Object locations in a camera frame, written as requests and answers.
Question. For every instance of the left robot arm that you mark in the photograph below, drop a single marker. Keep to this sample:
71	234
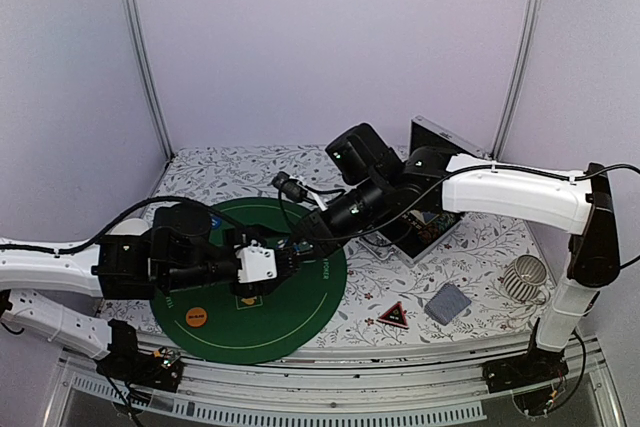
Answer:
188	244

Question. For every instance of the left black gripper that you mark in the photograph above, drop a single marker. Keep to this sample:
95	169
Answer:
259	289

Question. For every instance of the white bowl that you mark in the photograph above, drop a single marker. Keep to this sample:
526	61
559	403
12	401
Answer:
130	227

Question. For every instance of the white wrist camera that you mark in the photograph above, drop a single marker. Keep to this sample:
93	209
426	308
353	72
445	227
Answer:
257	264
298	191

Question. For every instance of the orange big blind button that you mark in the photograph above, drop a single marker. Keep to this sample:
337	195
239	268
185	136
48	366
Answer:
196	317

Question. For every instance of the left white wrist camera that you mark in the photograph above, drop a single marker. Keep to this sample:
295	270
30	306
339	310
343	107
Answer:
257	264

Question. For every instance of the aluminium poker chip case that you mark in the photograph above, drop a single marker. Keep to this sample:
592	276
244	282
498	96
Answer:
400	240

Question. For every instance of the grey playing card deck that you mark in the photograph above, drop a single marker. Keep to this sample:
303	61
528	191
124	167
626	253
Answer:
446	304

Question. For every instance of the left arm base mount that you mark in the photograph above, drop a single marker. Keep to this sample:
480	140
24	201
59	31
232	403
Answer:
160	370

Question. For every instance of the red black triangular button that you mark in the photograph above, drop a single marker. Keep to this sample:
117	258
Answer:
395	316

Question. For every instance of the striped ceramic mug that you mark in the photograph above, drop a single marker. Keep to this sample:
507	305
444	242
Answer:
525	279

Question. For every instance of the front row poker chips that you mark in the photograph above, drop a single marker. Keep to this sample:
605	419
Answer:
431	235

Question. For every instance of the row of poker chips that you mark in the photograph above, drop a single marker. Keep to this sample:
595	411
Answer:
302	250

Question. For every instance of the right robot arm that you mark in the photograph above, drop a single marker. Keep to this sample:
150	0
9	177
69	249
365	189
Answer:
445	177

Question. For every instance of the aluminium frame post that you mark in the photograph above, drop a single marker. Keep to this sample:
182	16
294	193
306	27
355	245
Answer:
518	74
134	22

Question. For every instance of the left aluminium frame post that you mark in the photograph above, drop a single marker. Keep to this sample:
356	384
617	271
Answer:
134	22

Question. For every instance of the round green poker mat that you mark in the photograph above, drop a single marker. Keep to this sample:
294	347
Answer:
246	332

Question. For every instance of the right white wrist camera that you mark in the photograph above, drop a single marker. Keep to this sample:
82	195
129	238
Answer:
298	191

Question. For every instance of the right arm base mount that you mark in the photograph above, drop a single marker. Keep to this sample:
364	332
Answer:
532	367

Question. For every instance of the boxed card deck in case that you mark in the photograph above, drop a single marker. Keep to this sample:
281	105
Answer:
423	219

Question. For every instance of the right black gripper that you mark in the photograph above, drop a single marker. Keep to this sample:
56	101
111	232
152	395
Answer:
318	231

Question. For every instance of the right aluminium frame post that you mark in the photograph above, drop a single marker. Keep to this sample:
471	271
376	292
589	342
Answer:
518	74

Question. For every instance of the blue small blind button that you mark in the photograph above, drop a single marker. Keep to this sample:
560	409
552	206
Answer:
216	223

